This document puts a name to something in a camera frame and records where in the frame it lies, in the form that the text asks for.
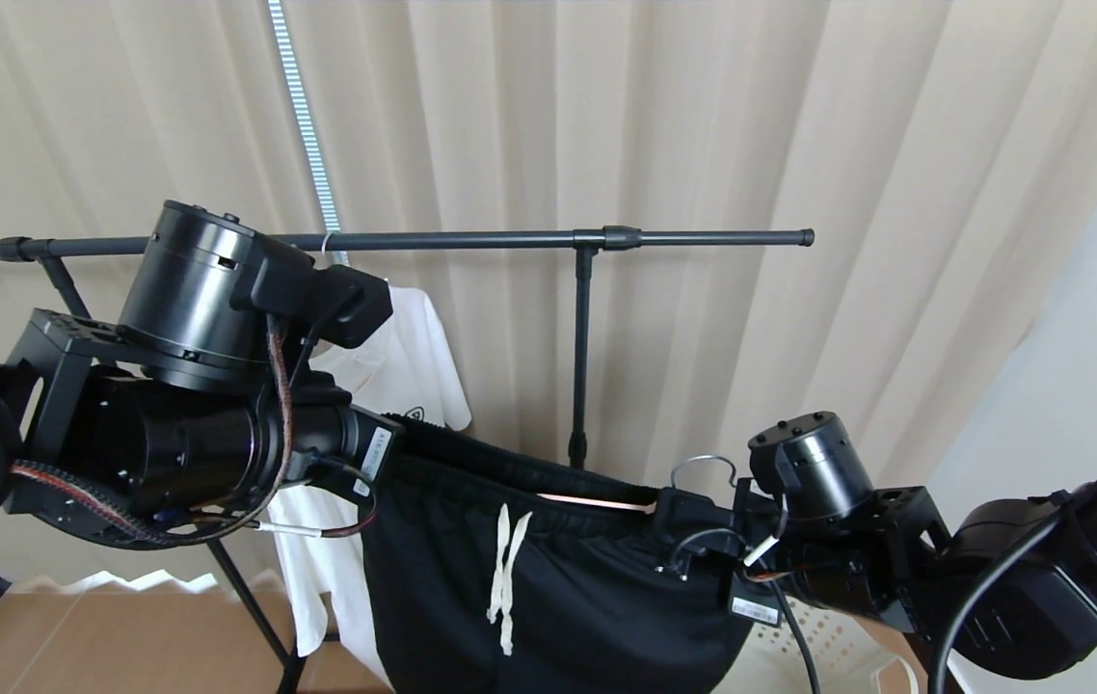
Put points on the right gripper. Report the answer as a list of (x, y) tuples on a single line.
[(809, 578)]

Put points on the pink clothes hanger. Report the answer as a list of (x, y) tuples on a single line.
[(326, 243), (597, 501)]

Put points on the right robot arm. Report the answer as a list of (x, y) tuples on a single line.
[(1040, 578)]

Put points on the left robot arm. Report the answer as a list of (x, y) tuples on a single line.
[(192, 289)]

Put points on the black garment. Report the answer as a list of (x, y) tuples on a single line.
[(587, 598)]

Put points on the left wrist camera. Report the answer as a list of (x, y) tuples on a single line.
[(317, 299)]

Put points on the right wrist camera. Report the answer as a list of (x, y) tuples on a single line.
[(693, 516)]

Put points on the white garment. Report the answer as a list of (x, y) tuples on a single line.
[(423, 366)]

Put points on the white laundry basket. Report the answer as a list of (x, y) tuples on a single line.
[(838, 655)]

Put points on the black clothes rack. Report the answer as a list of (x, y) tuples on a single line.
[(510, 238)]

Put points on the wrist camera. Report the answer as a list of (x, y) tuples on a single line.
[(693, 516), (317, 299)]

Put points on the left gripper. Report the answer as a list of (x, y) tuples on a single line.
[(336, 439)]

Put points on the beige curtain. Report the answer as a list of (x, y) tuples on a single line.
[(703, 116)]

